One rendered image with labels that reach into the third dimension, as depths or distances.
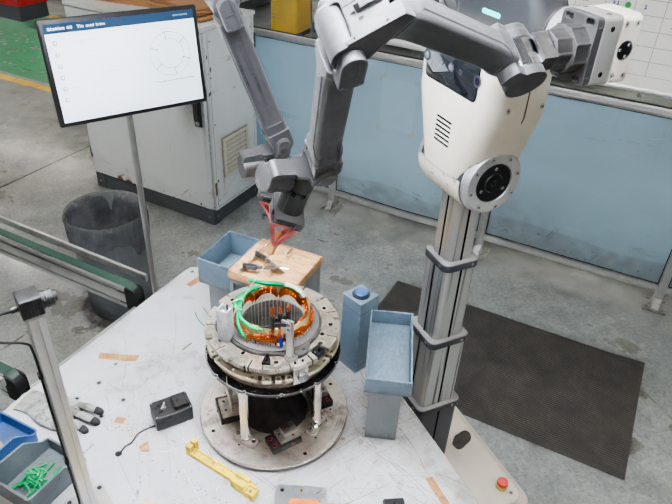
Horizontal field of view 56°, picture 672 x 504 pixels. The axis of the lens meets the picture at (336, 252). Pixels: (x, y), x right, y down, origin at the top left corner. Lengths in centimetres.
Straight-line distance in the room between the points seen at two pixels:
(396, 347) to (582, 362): 181
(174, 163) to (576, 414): 261
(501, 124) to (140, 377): 118
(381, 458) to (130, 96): 144
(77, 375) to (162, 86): 102
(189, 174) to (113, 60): 174
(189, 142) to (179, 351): 206
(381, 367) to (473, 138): 57
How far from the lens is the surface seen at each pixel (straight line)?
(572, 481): 278
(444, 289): 167
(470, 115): 137
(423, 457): 168
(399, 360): 155
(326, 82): 96
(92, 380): 191
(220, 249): 190
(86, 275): 238
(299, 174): 123
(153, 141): 401
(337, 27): 89
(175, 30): 233
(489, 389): 299
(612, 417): 307
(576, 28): 122
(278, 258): 179
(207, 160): 377
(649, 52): 327
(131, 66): 229
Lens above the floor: 209
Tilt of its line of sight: 34 degrees down
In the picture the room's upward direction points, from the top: 3 degrees clockwise
